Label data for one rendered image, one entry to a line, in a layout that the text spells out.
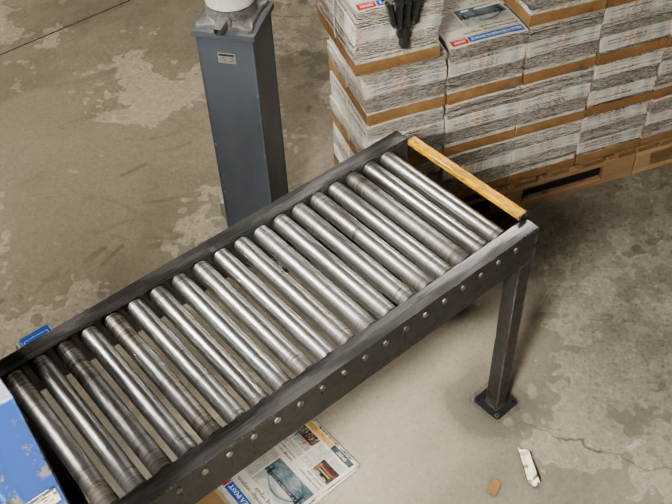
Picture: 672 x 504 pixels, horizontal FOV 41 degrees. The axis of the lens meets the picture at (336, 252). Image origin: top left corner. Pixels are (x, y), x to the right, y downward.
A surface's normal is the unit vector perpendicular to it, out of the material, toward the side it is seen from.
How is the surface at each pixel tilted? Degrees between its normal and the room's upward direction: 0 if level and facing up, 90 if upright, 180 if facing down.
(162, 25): 0
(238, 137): 90
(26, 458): 90
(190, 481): 90
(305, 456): 0
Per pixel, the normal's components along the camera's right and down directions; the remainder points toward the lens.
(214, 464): 0.65, 0.54
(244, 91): -0.24, 0.71
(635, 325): -0.04, -0.69
